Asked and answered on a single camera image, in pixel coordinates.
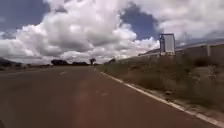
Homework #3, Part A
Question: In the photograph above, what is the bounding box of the distant row of trees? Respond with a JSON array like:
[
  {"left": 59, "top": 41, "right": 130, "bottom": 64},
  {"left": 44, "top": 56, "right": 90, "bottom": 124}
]
[{"left": 50, "top": 57, "right": 118, "bottom": 67}]

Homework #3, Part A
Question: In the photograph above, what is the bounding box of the grass verge with weeds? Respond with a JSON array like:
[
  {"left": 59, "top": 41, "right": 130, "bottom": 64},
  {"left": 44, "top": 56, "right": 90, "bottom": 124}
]
[{"left": 94, "top": 54, "right": 224, "bottom": 114}]

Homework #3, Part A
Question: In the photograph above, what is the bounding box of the white road edge line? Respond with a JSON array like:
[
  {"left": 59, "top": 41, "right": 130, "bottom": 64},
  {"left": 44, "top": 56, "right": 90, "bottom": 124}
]
[{"left": 93, "top": 68, "right": 224, "bottom": 128}]

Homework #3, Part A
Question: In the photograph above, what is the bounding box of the white billboard sign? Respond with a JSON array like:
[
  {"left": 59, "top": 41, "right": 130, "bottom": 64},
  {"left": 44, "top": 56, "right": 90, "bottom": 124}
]
[{"left": 158, "top": 32, "right": 177, "bottom": 57}]

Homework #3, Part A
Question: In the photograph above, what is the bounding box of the reddish brown asphalt road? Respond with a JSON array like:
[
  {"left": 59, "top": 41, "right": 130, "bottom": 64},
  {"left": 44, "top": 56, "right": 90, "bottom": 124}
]
[{"left": 0, "top": 65, "right": 221, "bottom": 128}]

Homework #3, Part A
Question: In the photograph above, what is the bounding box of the long concrete fence wall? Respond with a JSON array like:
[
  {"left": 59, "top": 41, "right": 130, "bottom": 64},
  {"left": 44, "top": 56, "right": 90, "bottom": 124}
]
[{"left": 138, "top": 39, "right": 224, "bottom": 61}]

